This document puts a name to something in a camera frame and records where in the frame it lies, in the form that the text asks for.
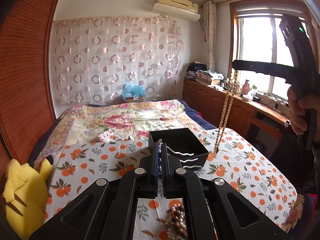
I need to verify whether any right hand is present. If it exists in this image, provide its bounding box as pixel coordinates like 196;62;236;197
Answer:
287;87;320;142

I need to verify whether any gold bead necklace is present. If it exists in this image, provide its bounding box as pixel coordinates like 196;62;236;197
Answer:
213;71;239;156

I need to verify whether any circle pattern curtain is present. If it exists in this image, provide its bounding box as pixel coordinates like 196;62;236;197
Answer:
50;16;184;105

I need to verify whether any brown wooden bead bracelet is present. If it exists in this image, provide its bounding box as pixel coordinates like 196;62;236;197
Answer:
164;203;188;239

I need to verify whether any black jewelry box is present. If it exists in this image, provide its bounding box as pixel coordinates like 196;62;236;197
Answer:
149;128;209;168

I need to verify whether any orange print cloth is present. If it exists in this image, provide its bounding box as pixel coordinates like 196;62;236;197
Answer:
33;132;289;239

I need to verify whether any wall air conditioner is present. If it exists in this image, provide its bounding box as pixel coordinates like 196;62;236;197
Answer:
152;0;201;22

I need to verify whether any beige window curtain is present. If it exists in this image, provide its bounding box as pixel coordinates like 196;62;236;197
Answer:
203;1;217;71

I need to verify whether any silver chain necklace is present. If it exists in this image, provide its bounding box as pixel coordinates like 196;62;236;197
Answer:
157;138;202;181

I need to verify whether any wooden wardrobe door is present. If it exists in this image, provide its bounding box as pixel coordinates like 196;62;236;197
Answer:
1;0;58;184

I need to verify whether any window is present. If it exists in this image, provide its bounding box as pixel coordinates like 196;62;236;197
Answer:
228;0;313;100

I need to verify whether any white pearl bracelet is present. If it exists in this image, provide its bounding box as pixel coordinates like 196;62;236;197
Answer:
165;204;188;240

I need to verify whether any floral quilt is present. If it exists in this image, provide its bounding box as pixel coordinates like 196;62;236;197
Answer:
29;99;214;169

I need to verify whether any pile of folded clothes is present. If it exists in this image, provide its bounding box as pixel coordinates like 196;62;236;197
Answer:
185;62;224;86

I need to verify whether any yellow plush toy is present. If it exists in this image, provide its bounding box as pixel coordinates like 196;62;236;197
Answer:
3;155;54;239

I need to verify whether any wooden cabinet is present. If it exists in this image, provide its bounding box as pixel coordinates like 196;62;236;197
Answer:
182;77;292;140

